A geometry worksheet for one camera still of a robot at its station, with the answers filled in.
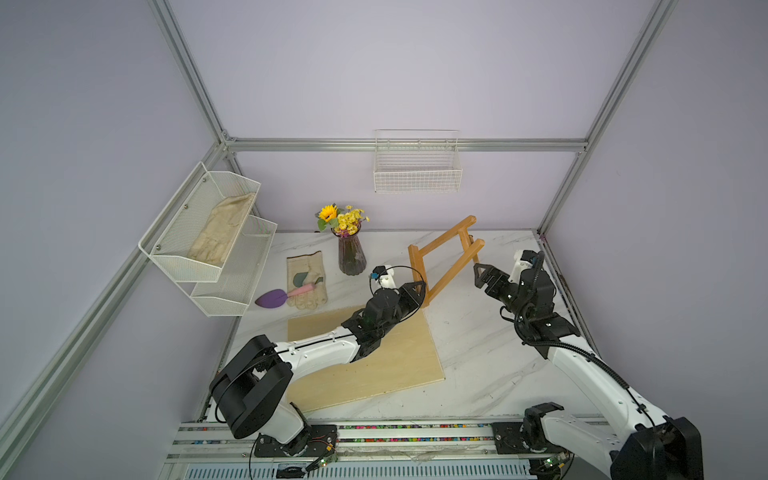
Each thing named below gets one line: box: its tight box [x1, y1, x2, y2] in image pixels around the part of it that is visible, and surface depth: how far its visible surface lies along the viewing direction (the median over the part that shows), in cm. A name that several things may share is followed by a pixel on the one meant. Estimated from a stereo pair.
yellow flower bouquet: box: [315, 203, 370, 238], surface depth 92 cm
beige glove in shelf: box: [187, 192, 256, 266], surface depth 81 cm
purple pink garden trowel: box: [255, 284, 316, 309], surface depth 103 cm
